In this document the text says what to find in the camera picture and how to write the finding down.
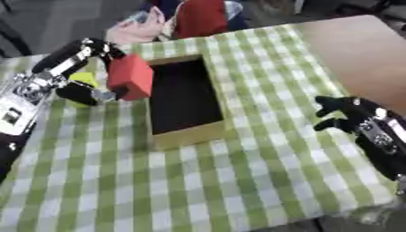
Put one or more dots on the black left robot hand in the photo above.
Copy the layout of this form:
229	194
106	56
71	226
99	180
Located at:
63	59

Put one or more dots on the tan cardboard box dark inside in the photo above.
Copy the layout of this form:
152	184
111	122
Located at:
182	96

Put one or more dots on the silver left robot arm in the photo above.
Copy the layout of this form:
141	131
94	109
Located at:
24	102

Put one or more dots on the red rectangular block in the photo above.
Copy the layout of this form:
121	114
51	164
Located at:
131	75

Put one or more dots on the person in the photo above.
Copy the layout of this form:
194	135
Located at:
198	18

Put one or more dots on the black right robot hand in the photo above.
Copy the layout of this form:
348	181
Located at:
378	151

